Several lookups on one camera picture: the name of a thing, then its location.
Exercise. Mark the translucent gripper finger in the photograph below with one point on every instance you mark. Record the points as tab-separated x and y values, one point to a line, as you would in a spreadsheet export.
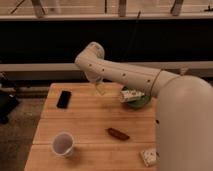
100	88

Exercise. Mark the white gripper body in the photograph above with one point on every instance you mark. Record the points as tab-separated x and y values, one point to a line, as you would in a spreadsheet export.
95	79

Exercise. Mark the black eraser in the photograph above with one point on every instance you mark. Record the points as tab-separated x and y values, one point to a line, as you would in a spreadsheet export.
64	99

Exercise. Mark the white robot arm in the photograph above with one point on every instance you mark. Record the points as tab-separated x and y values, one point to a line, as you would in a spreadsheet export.
184	109

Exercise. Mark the white rolled packet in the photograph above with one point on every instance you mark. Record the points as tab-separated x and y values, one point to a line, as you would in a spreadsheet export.
129	95

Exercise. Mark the brown oblong object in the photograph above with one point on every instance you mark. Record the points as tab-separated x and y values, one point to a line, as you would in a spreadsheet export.
117	134

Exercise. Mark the green bowl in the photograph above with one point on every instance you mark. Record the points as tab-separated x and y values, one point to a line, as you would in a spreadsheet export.
145	99

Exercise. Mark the white square sponge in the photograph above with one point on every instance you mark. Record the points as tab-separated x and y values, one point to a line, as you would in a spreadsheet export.
149	157

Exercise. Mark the black object at left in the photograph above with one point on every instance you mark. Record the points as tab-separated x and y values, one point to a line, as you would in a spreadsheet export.
8	101

